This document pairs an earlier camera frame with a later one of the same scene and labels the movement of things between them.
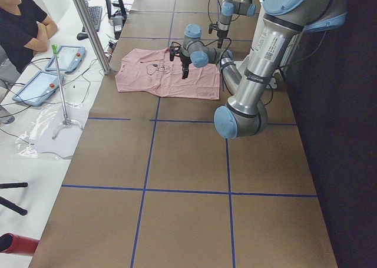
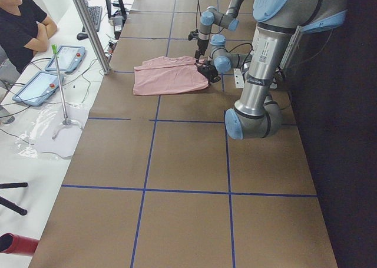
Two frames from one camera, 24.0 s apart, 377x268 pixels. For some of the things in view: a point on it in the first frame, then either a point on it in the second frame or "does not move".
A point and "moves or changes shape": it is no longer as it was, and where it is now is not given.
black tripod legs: [9, 203] does not move
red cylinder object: [12, 243] does not move
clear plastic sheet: [54, 128] does not move
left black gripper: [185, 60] -> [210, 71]
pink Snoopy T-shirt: [151, 70] moves or changes shape
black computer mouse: [82, 36] does not move
